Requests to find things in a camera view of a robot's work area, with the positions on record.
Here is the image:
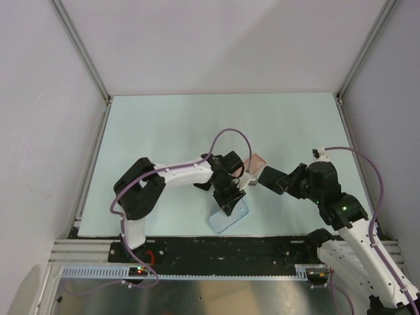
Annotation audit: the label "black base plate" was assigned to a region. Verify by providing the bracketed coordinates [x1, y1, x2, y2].
[108, 236, 321, 275]

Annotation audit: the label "aluminium frame post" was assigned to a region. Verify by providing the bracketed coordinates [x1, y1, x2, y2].
[335, 0, 400, 106]
[49, 0, 112, 105]

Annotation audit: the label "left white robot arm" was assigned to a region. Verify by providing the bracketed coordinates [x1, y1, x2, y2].
[110, 151, 255, 262]

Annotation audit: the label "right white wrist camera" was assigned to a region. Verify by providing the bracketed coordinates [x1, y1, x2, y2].
[312, 147, 331, 162]

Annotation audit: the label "right aluminium frame post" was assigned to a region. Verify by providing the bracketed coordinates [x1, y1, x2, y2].
[335, 0, 400, 106]

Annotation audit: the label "light blue phone case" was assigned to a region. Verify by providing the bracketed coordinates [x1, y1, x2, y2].
[209, 199, 249, 234]

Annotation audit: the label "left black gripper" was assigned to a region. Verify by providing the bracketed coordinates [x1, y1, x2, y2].
[211, 177, 245, 216]

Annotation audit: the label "black white-edged smartphone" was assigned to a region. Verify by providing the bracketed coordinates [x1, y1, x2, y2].
[194, 182, 211, 191]

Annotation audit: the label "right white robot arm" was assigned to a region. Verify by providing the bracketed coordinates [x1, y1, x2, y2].
[258, 161, 419, 314]

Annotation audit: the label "pink phone case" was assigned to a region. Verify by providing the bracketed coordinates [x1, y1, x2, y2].
[243, 154, 266, 177]

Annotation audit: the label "white slotted cable duct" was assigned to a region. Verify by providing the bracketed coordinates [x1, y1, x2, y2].
[61, 265, 308, 281]

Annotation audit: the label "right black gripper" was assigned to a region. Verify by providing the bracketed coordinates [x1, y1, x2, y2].
[276, 163, 323, 203]

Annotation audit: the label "left aluminium frame post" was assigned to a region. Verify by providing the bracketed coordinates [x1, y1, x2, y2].
[49, 0, 112, 105]

